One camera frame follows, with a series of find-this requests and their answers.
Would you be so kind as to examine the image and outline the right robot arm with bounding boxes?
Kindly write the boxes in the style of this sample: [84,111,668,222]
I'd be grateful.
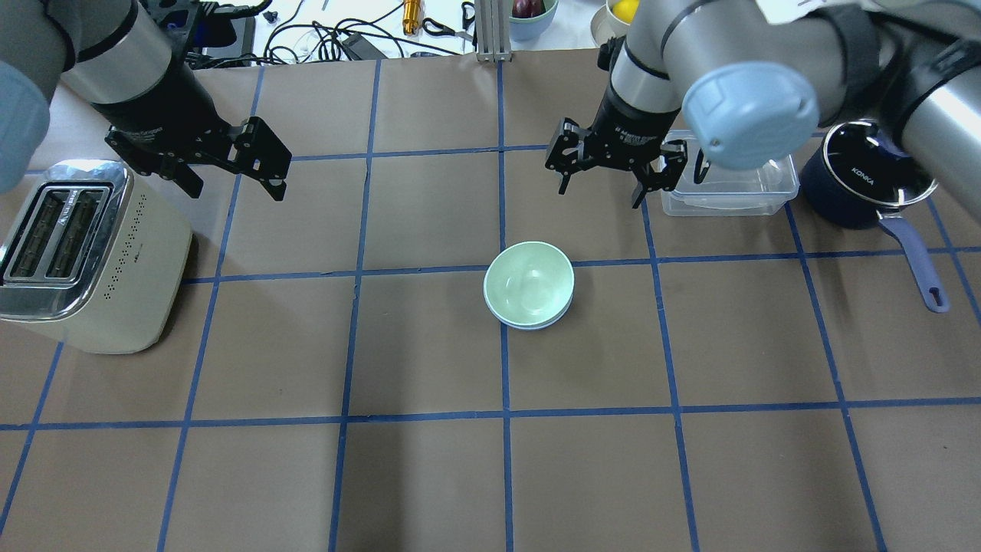
[544,1,979,218]

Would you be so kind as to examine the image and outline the scissors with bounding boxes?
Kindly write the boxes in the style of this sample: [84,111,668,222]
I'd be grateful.
[422,18,476,43]

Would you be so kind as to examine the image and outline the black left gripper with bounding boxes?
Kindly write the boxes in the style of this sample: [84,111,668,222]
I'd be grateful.
[90,61,292,202]

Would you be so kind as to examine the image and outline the orange handled tool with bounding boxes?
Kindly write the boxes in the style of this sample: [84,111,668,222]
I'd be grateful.
[402,0,423,36]

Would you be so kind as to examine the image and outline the green bowl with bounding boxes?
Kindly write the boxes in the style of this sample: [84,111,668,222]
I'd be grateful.
[481,241,576,323]

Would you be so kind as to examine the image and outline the blue bowl with fruit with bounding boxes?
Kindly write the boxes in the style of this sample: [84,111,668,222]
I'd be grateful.
[509,0,558,41]

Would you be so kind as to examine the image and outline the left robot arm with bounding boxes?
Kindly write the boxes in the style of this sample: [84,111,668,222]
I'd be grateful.
[1,1,292,202]

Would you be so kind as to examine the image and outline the clear plastic container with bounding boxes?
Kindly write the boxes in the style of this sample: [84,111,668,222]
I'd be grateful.
[660,130,799,217]

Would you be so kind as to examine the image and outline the beige bowl with lemon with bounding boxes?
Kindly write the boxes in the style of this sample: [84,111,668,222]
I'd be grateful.
[591,0,640,46]

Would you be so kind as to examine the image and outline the black power adapter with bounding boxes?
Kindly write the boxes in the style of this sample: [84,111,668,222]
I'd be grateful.
[340,32,389,61]

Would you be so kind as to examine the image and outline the aluminium frame post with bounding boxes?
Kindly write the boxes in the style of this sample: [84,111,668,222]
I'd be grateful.
[473,0,513,64]

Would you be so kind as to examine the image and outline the dark blue saucepan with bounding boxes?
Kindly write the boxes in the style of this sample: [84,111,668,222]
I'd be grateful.
[799,119,952,314]

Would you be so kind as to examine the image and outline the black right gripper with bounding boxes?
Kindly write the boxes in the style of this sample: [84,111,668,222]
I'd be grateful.
[544,84,689,209]

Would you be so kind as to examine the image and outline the cream toaster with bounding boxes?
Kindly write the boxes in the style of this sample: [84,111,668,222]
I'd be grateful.
[1,159,194,354]

